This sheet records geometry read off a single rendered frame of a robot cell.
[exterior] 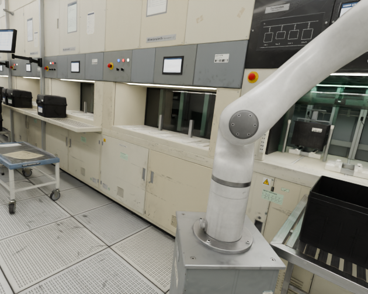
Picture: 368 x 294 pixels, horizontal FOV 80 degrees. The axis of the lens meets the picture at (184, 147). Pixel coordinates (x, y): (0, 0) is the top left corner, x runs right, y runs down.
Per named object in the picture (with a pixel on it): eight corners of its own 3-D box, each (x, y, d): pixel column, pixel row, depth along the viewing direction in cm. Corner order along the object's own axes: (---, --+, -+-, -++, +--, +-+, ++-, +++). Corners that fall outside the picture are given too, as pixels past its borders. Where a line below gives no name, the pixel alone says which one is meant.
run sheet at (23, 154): (-1, 154, 214) (-1, 153, 214) (23, 150, 236) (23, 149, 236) (23, 160, 205) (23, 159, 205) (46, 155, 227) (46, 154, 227)
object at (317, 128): (287, 148, 169) (295, 107, 163) (292, 146, 185) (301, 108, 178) (323, 156, 154) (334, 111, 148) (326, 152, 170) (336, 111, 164)
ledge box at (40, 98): (34, 114, 274) (34, 93, 269) (59, 115, 295) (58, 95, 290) (42, 117, 255) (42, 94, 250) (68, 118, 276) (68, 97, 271)
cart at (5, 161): (-22, 183, 249) (-25, 142, 239) (30, 174, 290) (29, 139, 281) (9, 216, 195) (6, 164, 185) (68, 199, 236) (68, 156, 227)
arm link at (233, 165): (209, 183, 62) (222, 97, 57) (212, 165, 80) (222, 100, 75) (253, 190, 60) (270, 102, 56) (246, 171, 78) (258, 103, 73)
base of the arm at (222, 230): (198, 253, 60) (207, 191, 56) (188, 217, 79) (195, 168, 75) (263, 254, 63) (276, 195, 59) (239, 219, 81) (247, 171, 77)
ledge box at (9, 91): (5, 105, 343) (4, 88, 338) (25, 106, 366) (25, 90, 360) (12, 107, 326) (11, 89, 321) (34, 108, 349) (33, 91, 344)
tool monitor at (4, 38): (-10, 59, 273) (-12, 28, 266) (36, 67, 312) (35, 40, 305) (0, 58, 249) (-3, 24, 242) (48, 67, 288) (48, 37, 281)
